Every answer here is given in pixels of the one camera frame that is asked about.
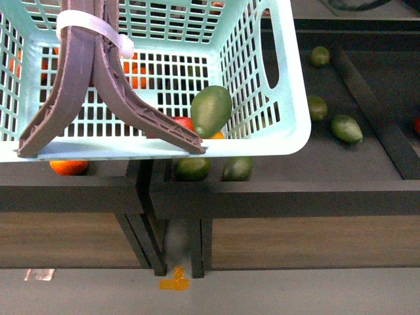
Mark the red orange mango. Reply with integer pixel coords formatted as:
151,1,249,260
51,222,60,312
142,116,229,139

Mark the light teal plastic basket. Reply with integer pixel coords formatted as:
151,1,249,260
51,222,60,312
1,1,311,162

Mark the black display stand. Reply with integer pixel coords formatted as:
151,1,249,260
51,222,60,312
1,12,419,278

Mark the orange tangerine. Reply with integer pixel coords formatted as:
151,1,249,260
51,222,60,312
49,160,89,176

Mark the white zip tie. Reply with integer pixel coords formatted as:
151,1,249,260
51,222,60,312
56,9,135,59

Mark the brown basket handle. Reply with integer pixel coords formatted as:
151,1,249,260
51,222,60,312
17,1,205,158

